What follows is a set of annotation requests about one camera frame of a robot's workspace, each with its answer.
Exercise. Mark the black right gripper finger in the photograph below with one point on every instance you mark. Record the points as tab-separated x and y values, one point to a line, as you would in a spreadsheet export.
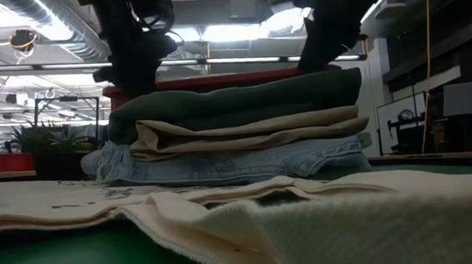
322	51

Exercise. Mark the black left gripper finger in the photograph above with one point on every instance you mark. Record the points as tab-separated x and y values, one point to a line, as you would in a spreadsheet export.
134	78

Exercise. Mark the red plastic laundry bin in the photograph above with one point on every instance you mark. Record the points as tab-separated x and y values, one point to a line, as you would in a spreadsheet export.
224	80

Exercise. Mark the dark green garment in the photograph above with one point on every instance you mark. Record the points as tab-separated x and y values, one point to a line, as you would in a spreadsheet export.
238	100

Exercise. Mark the khaki button shirt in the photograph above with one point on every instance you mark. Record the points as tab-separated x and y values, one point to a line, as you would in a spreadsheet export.
240	133

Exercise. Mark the light blue denim jeans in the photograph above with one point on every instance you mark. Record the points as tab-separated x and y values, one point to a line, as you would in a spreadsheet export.
230	165

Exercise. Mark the long ceiling light strip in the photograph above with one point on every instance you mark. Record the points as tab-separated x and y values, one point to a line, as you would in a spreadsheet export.
235	60

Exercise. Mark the white board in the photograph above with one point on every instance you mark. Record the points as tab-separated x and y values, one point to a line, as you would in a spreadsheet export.
396	106

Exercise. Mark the white garment tag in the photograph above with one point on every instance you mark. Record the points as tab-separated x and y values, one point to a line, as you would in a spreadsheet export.
365	139

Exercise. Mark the small potted succulent plant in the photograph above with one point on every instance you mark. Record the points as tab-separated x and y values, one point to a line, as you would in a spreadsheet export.
59	161

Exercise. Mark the red low counter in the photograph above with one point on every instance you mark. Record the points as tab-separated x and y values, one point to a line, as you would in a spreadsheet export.
9	161

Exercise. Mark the grey flat panel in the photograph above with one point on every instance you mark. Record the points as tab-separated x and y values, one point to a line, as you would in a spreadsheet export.
465	98

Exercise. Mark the light wood desk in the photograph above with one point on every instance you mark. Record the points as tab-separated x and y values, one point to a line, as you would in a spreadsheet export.
10	174

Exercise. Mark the white printed tote bag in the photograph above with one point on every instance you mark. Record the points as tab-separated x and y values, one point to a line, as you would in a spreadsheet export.
350	224

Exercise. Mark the silver ventilation duct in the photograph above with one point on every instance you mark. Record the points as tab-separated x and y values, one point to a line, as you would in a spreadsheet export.
66	23

